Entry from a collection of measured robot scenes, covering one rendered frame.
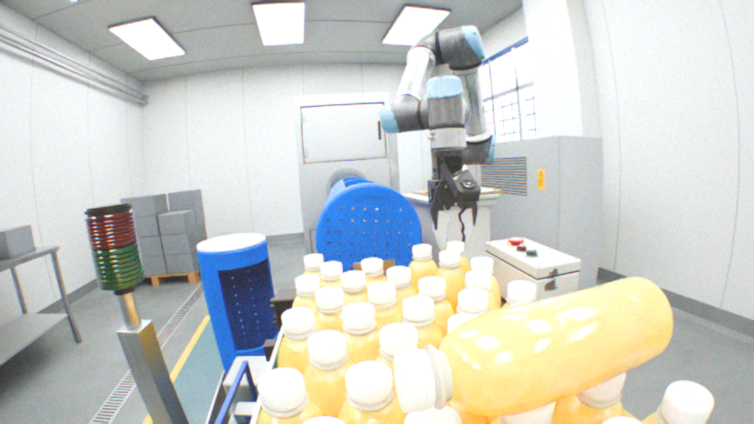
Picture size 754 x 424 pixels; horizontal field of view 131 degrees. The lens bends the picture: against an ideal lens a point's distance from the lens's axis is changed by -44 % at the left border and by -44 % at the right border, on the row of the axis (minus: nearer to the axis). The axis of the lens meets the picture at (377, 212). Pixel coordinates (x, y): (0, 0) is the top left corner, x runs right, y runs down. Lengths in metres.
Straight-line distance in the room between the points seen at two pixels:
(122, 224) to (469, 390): 0.39
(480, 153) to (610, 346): 1.05
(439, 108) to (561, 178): 1.69
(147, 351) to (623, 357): 0.50
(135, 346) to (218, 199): 5.75
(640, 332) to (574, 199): 2.13
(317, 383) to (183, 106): 6.32
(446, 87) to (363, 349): 0.49
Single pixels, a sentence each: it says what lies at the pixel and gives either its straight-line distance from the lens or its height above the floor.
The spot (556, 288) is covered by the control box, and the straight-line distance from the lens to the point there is 0.58.
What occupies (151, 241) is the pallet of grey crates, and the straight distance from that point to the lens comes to 4.47.
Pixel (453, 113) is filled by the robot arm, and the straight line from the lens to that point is 0.63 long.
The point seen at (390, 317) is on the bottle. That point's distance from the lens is 0.43.
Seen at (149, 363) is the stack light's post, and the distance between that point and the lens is 0.47.
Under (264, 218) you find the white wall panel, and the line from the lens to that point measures 6.02.
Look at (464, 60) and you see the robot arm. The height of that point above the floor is 1.61.
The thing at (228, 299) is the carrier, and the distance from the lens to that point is 1.47.
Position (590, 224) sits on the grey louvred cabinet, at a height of 0.80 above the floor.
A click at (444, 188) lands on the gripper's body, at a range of 0.62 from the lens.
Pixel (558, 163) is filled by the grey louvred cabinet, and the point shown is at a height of 1.26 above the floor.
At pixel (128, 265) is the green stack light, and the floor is 1.19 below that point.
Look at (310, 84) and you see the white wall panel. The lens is 6.15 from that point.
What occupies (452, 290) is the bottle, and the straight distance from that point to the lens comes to 0.58.
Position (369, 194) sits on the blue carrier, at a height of 1.21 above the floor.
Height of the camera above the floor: 1.27
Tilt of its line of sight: 8 degrees down
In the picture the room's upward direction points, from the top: 4 degrees counter-clockwise
